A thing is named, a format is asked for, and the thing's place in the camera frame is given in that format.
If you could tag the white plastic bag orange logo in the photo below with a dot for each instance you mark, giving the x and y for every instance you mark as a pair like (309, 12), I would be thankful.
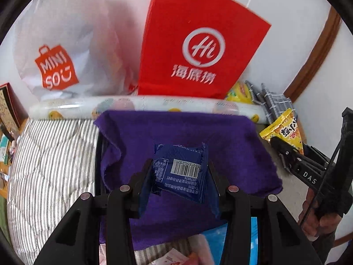
(69, 33)

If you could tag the person's right hand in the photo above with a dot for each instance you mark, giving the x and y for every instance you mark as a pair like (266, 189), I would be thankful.
(310, 223)

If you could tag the white teal packet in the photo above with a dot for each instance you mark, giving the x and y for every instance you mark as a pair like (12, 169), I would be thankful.
(4, 149)

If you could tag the purple cloth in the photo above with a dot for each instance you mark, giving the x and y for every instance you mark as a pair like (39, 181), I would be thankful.
(171, 129)

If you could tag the yellow green packets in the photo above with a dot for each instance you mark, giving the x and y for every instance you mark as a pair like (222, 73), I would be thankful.
(240, 92)

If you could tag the white red snack packet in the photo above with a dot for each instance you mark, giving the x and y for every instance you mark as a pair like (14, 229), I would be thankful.
(171, 258)

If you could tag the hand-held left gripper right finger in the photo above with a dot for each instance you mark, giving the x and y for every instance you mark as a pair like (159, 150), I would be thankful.
(215, 196)

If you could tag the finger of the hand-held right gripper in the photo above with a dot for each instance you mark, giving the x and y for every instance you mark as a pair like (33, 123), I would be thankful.
(288, 154)
(317, 154)

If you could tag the printed plastic film roll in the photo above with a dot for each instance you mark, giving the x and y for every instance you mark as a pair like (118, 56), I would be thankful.
(110, 107)

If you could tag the yellow snack packet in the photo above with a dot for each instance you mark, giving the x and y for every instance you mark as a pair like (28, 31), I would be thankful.
(286, 129)

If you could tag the grey checked cloth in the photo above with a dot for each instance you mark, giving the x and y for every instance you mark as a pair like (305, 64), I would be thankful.
(275, 105)

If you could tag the red patterned box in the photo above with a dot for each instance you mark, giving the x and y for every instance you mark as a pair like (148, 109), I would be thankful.
(8, 105)

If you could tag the brown wooden door frame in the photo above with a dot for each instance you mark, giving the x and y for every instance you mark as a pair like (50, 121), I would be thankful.
(317, 58)

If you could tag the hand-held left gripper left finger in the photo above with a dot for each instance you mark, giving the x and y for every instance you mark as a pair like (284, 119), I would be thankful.
(144, 190)

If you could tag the dark blue snack packet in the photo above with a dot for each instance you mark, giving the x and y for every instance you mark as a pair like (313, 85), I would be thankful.
(182, 171)

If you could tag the red paper bag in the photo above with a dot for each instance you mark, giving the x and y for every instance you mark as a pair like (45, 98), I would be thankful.
(198, 19)

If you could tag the grey striped quilt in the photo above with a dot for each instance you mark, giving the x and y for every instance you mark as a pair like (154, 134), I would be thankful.
(52, 171)

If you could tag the light blue packet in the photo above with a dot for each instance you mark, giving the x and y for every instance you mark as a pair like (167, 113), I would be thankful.
(220, 237)

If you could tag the pink white snack packet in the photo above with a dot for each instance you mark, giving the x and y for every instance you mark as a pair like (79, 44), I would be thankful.
(200, 249)

